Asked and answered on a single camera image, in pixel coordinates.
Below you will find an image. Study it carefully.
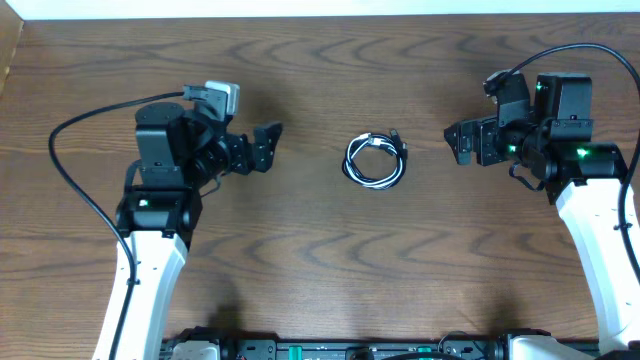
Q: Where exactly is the black usb cable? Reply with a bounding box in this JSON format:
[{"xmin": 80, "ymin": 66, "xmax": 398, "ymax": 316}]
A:
[{"xmin": 341, "ymin": 128, "xmax": 409, "ymax": 190}]

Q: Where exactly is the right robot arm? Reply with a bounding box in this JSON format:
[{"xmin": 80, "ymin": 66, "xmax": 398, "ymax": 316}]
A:
[{"xmin": 444, "ymin": 72, "xmax": 639, "ymax": 359}]

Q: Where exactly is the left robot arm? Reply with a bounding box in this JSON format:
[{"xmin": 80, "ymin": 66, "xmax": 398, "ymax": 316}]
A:
[{"xmin": 93, "ymin": 102, "xmax": 283, "ymax": 359}]

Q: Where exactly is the right camera black cable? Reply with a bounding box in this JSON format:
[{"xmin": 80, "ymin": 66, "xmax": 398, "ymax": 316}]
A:
[{"xmin": 502, "ymin": 42, "xmax": 640, "ymax": 286}]

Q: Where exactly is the camera black cable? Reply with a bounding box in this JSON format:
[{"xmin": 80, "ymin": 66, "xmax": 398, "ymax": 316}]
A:
[
  {"xmin": 47, "ymin": 90, "xmax": 186, "ymax": 360},
  {"xmin": 502, "ymin": 42, "xmax": 640, "ymax": 286}
]

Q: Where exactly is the left camera black cable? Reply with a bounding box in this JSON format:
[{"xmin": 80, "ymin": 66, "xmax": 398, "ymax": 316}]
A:
[{"xmin": 47, "ymin": 90, "xmax": 186, "ymax": 360}]

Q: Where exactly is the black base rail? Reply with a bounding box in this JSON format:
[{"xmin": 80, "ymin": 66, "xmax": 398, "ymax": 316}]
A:
[{"xmin": 159, "ymin": 327, "xmax": 601, "ymax": 360}]

